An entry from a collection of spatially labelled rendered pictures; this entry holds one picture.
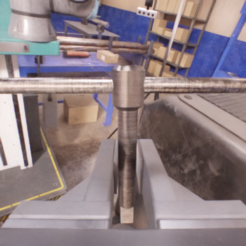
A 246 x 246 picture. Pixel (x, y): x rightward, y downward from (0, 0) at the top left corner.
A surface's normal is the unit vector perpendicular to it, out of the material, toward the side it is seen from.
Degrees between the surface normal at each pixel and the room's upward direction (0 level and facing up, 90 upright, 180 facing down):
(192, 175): 90
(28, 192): 0
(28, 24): 70
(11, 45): 90
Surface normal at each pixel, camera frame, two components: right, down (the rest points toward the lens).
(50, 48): 0.52, 0.55
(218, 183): -0.83, 0.17
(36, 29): 0.57, 0.25
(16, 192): 0.18, -0.81
